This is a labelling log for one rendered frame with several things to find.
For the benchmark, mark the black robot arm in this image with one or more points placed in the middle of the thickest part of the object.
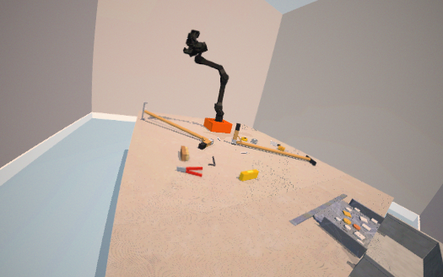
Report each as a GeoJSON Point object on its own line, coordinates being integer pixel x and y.
{"type": "Point", "coordinates": [199, 48]}

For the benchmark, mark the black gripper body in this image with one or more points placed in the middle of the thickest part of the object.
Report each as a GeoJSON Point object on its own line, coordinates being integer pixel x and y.
{"type": "Point", "coordinates": [190, 49]}

